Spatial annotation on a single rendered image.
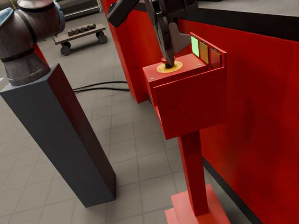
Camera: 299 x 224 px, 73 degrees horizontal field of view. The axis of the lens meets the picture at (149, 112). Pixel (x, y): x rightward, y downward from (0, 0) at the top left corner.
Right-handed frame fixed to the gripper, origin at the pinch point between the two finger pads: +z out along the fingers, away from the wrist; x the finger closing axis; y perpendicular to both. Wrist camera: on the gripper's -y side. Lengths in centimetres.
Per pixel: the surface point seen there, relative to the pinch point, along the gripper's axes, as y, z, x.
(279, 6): 28.2, -1.4, 3.8
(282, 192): 21, 48, -11
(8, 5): -463, -69, 1096
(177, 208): -12, 71, 8
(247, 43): 21.7, 5.5, 5.8
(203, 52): 10.0, 3.3, 5.5
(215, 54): 10.1, 1.9, -1.1
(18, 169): -120, 74, 82
